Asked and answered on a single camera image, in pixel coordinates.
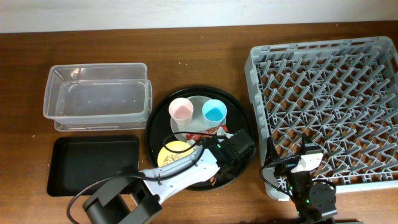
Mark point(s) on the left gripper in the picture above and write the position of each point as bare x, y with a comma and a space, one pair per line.
236, 170

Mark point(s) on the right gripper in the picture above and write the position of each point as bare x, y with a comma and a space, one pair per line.
286, 167

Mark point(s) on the red snack wrapper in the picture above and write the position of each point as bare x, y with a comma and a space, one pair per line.
218, 130

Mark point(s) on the pink cup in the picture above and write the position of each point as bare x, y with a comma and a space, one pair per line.
181, 111

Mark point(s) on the yellow bowl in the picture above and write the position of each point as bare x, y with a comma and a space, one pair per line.
166, 157

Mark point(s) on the orange carrot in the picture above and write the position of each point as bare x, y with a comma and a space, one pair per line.
213, 180

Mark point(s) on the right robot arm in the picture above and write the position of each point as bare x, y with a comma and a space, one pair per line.
314, 199

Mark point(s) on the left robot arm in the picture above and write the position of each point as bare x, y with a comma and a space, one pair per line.
137, 197

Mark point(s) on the grey dishwasher rack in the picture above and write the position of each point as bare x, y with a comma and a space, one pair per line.
342, 94

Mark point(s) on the black round tray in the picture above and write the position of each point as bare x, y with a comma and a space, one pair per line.
158, 126

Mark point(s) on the light grey plate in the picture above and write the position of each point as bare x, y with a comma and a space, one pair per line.
197, 124

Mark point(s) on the blue cup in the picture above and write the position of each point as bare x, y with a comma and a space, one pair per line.
214, 112

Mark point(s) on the clear plastic storage bin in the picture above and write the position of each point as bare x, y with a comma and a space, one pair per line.
98, 96

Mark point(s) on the black rectangular tray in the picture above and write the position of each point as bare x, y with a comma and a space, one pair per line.
78, 162

